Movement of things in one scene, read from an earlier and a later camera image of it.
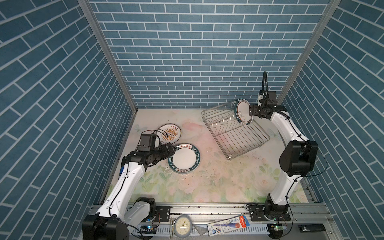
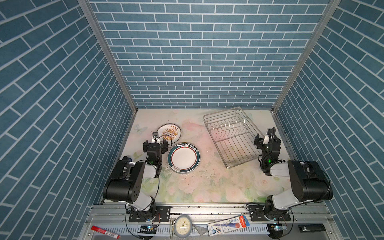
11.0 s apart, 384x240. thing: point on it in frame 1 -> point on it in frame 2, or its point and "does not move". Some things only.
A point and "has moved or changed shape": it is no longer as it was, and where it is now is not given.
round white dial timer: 183,226 does not move
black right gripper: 255,110 -> 259,140
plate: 241,110 -> 183,157
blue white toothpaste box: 228,225 does not move
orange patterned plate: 169,133 does not move
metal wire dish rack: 234,139 has moved or changed shape
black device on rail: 311,227 does not move
